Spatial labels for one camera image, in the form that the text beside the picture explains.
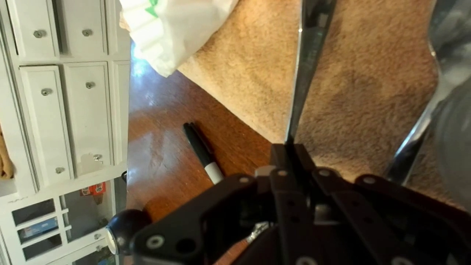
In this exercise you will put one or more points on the white glass door cabinet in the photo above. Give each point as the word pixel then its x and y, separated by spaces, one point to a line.
pixel 58 218

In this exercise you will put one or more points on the green packet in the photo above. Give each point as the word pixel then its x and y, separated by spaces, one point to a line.
pixel 153 6

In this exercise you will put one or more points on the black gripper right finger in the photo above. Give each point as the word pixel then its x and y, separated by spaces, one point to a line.
pixel 368 221

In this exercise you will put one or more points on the black white marker pen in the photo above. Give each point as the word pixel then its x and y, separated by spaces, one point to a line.
pixel 196 141

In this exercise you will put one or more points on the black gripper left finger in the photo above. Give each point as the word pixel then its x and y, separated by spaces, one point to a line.
pixel 221 221

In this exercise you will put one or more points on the tan towel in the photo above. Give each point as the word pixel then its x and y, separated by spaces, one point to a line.
pixel 363 97

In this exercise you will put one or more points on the white drawer sideboard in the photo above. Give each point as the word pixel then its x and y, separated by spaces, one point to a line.
pixel 83 122

